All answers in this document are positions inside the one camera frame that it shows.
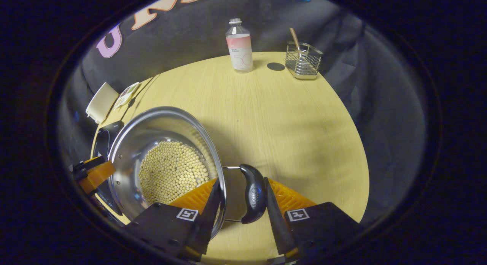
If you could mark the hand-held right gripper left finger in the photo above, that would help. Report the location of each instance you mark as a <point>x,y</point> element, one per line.
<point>205,230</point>

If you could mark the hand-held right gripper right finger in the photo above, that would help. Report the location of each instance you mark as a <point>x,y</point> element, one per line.
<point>277,223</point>

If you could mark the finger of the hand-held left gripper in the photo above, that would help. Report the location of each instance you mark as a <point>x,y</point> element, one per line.
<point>97,173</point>

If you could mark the black induction cooktop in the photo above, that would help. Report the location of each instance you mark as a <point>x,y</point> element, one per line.
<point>105,137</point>

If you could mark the stainless steel pot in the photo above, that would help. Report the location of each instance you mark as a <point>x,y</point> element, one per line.
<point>159,124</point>

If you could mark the heap of yellow beans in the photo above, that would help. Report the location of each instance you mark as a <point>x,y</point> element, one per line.
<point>173,172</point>

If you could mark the white toaster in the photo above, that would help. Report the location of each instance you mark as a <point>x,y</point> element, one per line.
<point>102,103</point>

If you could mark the white divided bean dish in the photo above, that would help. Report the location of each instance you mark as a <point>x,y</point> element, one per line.
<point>126,94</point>

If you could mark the small black round disc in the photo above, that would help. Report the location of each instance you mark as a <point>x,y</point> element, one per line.
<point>276,66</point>

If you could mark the clear bottle pink label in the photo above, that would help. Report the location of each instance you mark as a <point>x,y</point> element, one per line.
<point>239,48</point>

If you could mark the wooden stick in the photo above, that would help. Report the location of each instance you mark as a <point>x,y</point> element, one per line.
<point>295,38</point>

